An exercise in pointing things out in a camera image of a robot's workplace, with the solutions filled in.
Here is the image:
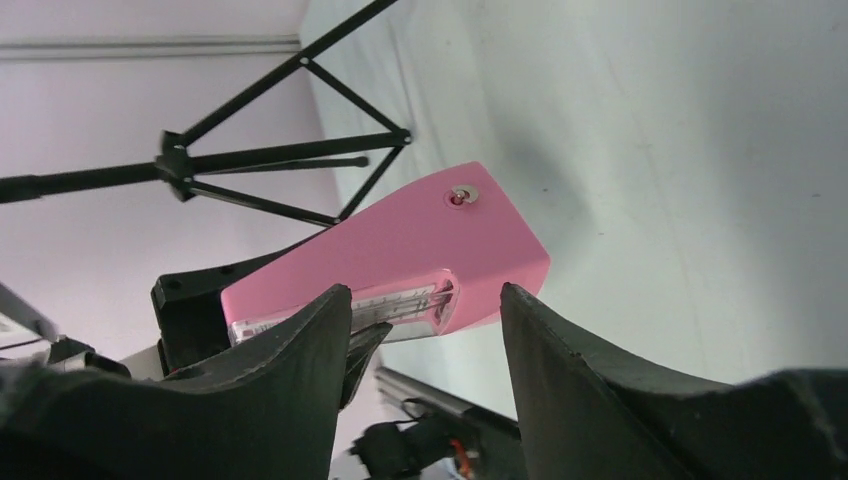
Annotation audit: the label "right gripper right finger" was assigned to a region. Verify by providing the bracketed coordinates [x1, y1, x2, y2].
[500, 283, 847, 479]

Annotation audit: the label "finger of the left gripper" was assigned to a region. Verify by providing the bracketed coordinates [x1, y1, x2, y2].
[339, 322, 393, 410]

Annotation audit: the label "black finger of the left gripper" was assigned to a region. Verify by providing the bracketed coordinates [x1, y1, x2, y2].
[151, 236, 314, 375]

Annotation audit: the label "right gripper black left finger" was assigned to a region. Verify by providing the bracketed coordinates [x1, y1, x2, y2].
[1, 285, 351, 479]

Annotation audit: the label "pink metronome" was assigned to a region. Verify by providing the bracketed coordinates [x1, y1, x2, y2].
[221, 162, 551, 344]

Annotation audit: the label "black perforated music stand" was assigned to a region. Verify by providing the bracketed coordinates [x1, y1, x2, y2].
[0, 0, 413, 229]

